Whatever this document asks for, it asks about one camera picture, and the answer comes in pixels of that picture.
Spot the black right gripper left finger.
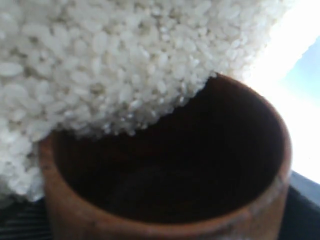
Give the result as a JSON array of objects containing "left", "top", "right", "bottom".
[{"left": 0, "top": 198, "right": 53, "bottom": 240}]

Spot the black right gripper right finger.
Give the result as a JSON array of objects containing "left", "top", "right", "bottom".
[{"left": 283, "top": 171, "right": 320, "bottom": 240}]

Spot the brown wooden cup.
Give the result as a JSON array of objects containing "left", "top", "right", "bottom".
[{"left": 39, "top": 74, "right": 292, "bottom": 240}]

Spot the steel plate of rice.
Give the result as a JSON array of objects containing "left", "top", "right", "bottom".
[{"left": 0, "top": 0, "right": 298, "bottom": 208}]

